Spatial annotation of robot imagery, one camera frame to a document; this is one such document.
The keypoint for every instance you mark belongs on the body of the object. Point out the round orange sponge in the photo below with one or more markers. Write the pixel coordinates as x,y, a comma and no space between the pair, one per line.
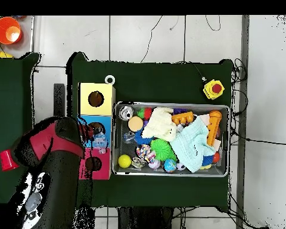
135,123

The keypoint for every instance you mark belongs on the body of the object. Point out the black stand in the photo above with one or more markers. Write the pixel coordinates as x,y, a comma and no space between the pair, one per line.
59,100

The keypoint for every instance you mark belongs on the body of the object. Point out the cream knitted cloth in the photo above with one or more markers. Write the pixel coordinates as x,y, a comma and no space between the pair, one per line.
159,124

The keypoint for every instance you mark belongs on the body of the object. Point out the wooden three-hole box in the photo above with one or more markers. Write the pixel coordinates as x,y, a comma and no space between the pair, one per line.
95,112

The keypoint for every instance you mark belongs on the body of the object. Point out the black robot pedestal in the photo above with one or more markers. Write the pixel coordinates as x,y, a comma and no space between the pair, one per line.
145,219

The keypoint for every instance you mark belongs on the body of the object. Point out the yellow green plastic toy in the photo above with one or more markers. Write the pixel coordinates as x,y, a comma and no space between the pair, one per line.
2,54

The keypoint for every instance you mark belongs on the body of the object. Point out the mint green cloth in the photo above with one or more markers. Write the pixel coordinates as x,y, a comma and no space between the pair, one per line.
193,148

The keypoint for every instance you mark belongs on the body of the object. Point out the silver metal tin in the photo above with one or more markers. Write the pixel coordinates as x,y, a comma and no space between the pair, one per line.
125,112

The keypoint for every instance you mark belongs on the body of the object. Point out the orange plastic cup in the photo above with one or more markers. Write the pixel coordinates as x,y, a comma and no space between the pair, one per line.
1,29

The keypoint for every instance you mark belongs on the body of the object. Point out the dark green table cloth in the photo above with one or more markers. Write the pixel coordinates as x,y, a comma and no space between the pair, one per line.
9,95
157,83

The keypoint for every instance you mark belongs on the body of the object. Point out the red plastic cup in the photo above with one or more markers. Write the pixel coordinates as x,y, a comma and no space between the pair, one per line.
7,162

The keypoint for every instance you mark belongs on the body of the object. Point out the crushed bottle with blue label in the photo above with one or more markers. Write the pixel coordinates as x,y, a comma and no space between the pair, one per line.
100,142

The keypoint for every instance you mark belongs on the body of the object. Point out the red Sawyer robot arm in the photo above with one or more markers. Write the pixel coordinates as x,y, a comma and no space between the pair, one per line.
59,179

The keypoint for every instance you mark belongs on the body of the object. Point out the yellow ball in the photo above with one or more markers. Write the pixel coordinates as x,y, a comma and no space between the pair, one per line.
124,161

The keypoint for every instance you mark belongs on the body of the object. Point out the green spiky ball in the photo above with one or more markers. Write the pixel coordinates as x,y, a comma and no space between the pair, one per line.
162,149

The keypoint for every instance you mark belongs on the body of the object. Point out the blue globe ball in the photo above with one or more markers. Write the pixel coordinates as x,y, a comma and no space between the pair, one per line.
169,165

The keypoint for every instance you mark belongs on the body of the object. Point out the long orange toy brick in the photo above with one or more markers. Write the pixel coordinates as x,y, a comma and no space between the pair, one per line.
214,128

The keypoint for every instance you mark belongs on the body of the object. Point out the yellow emergency stop button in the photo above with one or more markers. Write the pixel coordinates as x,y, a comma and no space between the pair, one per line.
213,89

